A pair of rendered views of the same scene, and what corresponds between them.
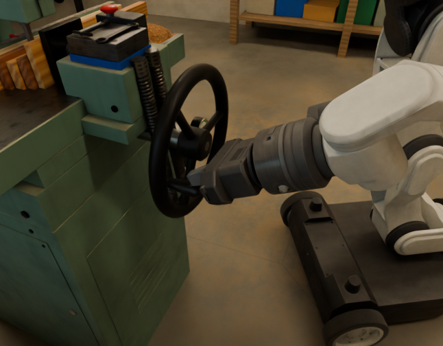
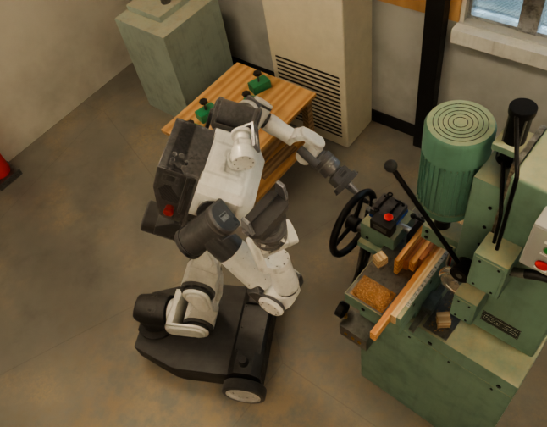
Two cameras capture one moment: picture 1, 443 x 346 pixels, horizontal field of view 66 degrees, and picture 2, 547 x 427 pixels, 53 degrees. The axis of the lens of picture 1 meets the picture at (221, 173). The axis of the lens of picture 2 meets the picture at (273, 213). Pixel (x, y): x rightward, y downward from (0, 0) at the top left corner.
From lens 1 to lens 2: 2.21 m
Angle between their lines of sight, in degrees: 85
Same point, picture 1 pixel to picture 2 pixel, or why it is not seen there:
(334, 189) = not seen: outside the picture
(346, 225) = (225, 348)
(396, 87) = (308, 132)
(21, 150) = not seen: hidden behind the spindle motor
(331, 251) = (253, 324)
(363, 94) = (313, 138)
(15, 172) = not seen: hidden behind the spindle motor
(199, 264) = (351, 379)
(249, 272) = (312, 362)
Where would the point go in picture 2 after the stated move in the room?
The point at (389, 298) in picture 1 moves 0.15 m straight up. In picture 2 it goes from (236, 289) to (230, 274)
